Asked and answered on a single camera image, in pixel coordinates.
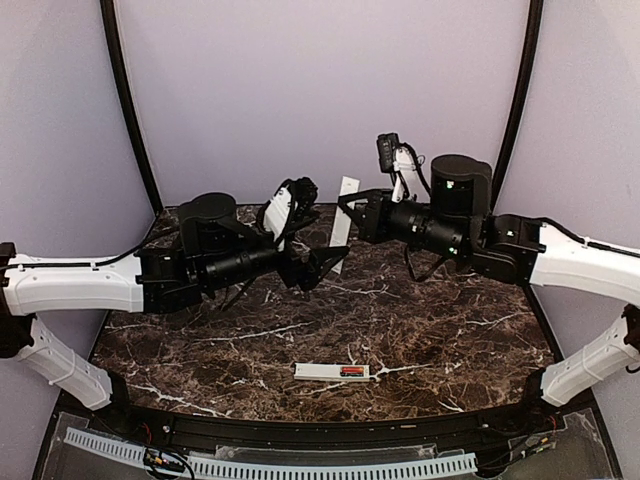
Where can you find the white remote control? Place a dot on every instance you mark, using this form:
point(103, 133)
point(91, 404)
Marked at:
point(326, 373)

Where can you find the white battery cover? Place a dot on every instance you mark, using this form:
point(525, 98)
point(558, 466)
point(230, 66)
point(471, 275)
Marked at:
point(342, 222)

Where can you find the black front rail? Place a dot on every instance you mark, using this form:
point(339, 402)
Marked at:
point(485, 429)

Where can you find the right black frame post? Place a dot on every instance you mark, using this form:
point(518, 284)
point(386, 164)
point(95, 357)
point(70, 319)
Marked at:
point(525, 70)

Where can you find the black frame post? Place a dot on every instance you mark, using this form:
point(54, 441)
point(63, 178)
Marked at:
point(525, 70)
point(126, 101)

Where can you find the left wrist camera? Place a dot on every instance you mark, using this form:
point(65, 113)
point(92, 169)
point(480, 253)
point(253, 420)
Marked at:
point(291, 197)

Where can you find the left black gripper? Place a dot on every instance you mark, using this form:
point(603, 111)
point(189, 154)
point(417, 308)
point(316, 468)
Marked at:
point(292, 271)

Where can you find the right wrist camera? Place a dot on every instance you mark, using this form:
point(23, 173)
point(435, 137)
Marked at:
point(400, 161)

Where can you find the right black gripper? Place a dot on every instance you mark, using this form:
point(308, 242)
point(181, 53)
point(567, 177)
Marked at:
point(373, 222)

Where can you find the left black frame post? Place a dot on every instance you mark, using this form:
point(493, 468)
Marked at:
point(126, 101)

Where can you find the white slotted cable duct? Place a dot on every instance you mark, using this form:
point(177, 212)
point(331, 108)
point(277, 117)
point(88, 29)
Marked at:
point(243, 463)

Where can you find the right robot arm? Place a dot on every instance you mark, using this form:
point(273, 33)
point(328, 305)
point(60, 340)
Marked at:
point(457, 224)

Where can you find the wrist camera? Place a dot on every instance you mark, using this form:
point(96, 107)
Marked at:
point(400, 161)
point(291, 197)

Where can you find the red battery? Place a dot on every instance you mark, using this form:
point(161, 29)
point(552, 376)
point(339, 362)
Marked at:
point(352, 371)

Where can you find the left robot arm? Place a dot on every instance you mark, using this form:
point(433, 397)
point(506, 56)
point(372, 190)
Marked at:
point(213, 252)

